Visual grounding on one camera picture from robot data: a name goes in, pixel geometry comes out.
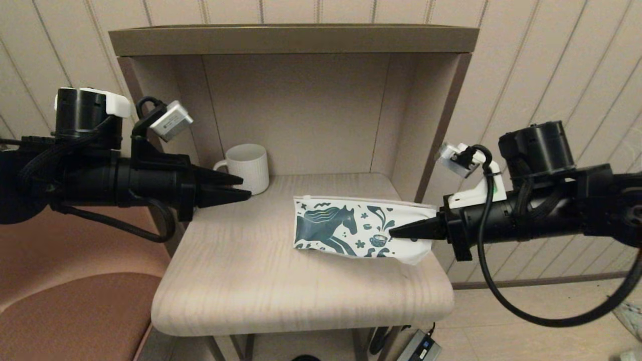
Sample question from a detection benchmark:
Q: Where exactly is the white horse-print zip pouch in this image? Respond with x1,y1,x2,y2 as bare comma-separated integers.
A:
292,196,438,266

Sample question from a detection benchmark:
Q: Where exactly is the white speckled floor bag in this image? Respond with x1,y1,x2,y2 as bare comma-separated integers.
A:
609,296,642,361

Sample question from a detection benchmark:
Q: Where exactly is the white ribbed mug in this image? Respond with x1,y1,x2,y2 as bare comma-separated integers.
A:
213,144,270,195

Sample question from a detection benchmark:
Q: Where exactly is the grey power adapter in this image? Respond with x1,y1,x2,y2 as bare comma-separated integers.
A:
396,323,443,361

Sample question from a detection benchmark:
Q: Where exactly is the brown upholstered chair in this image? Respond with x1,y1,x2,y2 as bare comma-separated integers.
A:
0,203,174,361

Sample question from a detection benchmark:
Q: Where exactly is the light wood nightstand shelf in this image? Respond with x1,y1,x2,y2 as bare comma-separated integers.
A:
108,24,479,361

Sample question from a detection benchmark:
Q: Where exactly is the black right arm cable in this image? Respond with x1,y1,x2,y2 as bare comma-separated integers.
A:
469,144,642,328

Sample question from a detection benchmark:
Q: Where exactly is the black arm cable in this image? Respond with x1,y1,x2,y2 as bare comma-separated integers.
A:
469,144,642,328
50,198,176,244

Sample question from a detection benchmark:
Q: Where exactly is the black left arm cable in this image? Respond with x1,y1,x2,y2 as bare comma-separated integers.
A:
50,198,176,244

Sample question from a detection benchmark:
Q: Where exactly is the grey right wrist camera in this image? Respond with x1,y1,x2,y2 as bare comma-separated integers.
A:
435,142,507,209

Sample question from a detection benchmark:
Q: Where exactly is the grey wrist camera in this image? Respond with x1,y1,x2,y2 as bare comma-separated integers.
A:
435,142,507,209
131,96,194,161

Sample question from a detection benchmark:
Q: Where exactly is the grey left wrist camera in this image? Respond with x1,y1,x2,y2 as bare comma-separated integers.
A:
131,96,194,161

